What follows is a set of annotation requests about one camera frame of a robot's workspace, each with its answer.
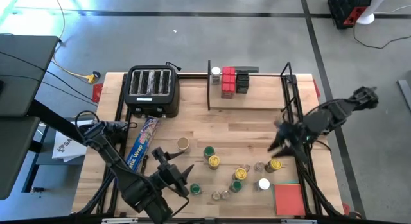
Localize blue plastic wrap box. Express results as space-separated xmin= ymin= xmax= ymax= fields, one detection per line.
xmin=124 ymin=116 xmax=161 ymax=174

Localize white printed paper bag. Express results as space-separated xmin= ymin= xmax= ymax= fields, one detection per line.
xmin=51 ymin=120 xmax=94 ymax=163

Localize gold-lid tan-label jar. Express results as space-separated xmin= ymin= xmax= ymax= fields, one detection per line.
xmin=177 ymin=137 xmax=191 ymax=153

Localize black four-slot toaster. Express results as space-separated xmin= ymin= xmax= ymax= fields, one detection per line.
xmin=123 ymin=64 xmax=180 ymax=119

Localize black desk support beam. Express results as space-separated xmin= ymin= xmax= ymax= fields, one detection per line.
xmin=27 ymin=99 xmax=91 ymax=147

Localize dark grey desk panel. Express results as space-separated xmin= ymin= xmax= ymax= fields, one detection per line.
xmin=0 ymin=33 xmax=61 ymax=117
xmin=0 ymin=116 xmax=42 ymax=201

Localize white-lid glass spice jar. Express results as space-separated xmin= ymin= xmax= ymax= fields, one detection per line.
xmin=210 ymin=66 xmax=222 ymax=86
xmin=256 ymin=178 xmax=271 ymax=191

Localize yellow extension cable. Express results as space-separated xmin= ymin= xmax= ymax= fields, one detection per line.
xmin=51 ymin=0 xmax=97 ymax=83

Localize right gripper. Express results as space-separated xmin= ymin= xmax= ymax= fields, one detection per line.
xmin=267 ymin=120 xmax=310 ymax=164

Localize thin black desk cable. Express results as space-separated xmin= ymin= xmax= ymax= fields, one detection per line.
xmin=0 ymin=50 xmax=84 ymax=96
xmin=0 ymin=73 xmax=78 ymax=98

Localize wooden shelf black metal ends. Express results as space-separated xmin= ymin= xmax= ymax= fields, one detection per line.
xmin=207 ymin=59 xmax=297 ymax=113

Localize white floor stand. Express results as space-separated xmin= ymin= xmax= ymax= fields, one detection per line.
xmin=356 ymin=0 xmax=391 ymax=26

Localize black floor cable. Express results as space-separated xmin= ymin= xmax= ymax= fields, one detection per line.
xmin=353 ymin=23 xmax=411 ymax=50

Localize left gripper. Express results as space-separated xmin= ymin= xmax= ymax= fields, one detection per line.
xmin=153 ymin=150 xmax=195 ymax=197

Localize yellow black cable plug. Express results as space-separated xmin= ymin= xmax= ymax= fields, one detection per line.
xmin=85 ymin=71 xmax=101 ymax=85

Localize silver metal bracket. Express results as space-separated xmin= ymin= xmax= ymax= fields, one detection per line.
xmin=280 ymin=218 xmax=318 ymax=224
xmin=101 ymin=217 xmax=139 ymax=224

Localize black-handled kitchen knife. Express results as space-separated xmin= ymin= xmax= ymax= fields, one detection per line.
xmin=139 ymin=155 xmax=150 ymax=175

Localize white floor cable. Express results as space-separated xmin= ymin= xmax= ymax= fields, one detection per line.
xmin=374 ymin=4 xmax=411 ymax=15

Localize black red crate stack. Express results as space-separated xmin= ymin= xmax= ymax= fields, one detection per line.
xmin=327 ymin=0 xmax=373 ymax=30

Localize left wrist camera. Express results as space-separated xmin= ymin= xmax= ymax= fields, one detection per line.
xmin=151 ymin=146 xmax=166 ymax=161

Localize red flexible mat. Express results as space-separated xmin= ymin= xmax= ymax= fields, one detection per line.
xmin=273 ymin=184 xmax=306 ymax=217

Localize grey metal bar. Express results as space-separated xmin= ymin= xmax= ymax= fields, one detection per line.
xmin=397 ymin=78 xmax=411 ymax=113

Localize black aluminium rig frame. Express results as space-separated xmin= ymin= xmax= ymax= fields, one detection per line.
xmin=72 ymin=71 xmax=354 ymax=218

